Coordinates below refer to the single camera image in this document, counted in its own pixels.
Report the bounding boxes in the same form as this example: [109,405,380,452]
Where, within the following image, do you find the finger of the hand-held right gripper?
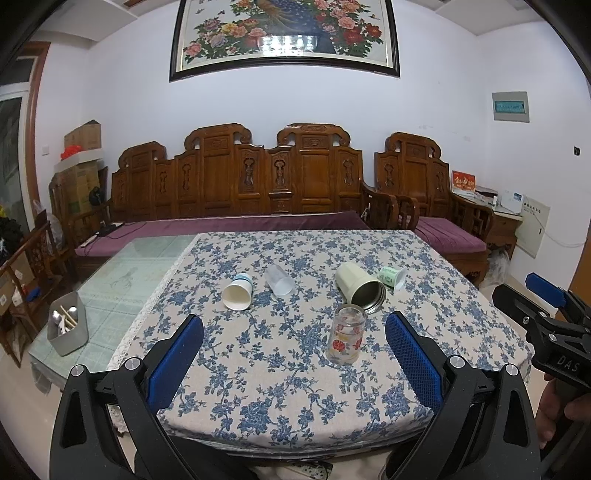
[525,272,591,324]
[492,284,555,333]

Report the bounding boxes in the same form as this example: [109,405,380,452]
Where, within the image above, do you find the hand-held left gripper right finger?
[385,311,542,480]

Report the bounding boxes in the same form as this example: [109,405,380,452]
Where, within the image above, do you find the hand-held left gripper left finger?
[50,314,259,480]

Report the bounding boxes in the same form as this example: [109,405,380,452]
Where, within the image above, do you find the floral glass cup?
[325,305,367,364]

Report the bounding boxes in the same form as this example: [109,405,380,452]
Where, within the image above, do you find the white paper cup blue band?
[222,273,254,311]

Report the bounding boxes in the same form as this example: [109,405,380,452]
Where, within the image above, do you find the small green-print white cup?
[378,266,408,294]

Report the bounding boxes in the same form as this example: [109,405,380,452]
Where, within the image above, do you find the beige steel-lined cup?
[335,263,387,315]

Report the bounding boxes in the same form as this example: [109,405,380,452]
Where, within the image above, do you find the clear plastic cup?
[264,265,296,297]

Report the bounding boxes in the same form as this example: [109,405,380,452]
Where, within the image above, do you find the person's right hand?
[534,376,575,449]

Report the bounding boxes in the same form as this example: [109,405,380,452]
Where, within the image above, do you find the clear plastic bag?
[486,248,511,286]

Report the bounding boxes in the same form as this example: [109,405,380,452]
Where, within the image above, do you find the beige leaning panel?
[514,196,550,260]

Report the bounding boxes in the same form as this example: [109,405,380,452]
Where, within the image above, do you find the wooden side table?
[484,203,525,259]

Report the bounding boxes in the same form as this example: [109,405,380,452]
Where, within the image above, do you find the green glass table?
[28,234,199,393]

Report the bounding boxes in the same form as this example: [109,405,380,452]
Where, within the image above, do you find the white router box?
[500,189,525,216]

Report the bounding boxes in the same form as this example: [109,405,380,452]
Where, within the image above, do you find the short purple seat cushion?
[416,216,489,252]

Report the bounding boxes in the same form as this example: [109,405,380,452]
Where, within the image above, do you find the blue floral tablecloth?
[107,229,534,450]

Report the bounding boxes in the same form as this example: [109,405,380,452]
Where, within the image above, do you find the grey utensil container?
[47,291,89,357]

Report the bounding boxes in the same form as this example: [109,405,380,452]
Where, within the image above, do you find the red desk calendar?
[451,171,477,193]

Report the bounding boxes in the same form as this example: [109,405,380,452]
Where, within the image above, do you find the long purple seat cushion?
[75,211,371,259]

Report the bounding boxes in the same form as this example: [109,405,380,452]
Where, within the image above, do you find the white power strip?
[276,462,334,480]

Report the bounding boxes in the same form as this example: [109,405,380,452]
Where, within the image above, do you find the carved wooden armchair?
[365,131,495,288]

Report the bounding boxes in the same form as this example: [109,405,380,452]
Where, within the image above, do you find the wooden side chair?
[0,210,71,367]

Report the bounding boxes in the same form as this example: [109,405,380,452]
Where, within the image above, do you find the carved wooden sofa bench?
[50,122,400,280]

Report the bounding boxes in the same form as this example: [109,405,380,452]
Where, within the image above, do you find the large cardboard box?
[52,159,110,219]

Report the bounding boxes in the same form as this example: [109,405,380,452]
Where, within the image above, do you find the small cardboard box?
[64,121,103,151]

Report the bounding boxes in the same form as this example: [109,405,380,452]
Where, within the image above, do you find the framed flower painting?
[168,0,402,83]

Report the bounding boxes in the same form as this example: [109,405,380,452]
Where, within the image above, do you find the wall electrical panel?
[491,91,530,123]

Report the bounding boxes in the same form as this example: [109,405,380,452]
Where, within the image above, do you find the wooden door frame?
[21,41,51,217]

